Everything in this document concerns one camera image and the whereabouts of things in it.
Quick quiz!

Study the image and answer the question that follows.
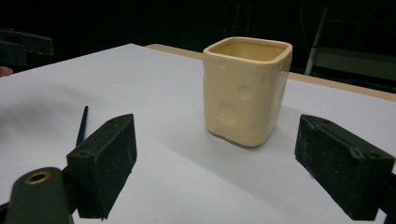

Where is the gold ferrule makeup brush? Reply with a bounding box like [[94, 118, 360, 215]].
[[76, 105, 90, 147]]

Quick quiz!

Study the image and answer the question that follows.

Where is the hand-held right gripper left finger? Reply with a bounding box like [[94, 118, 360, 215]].
[[65, 113, 138, 220]]

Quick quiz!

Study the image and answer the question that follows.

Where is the pale yellow ceramic cup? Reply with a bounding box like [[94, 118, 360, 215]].
[[202, 36, 293, 147]]

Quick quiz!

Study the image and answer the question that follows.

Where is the grey metal stand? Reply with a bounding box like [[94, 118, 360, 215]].
[[304, 7, 396, 91]]

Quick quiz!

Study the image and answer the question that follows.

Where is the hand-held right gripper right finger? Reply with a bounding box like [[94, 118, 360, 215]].
[[293, 114, 396, 221]]

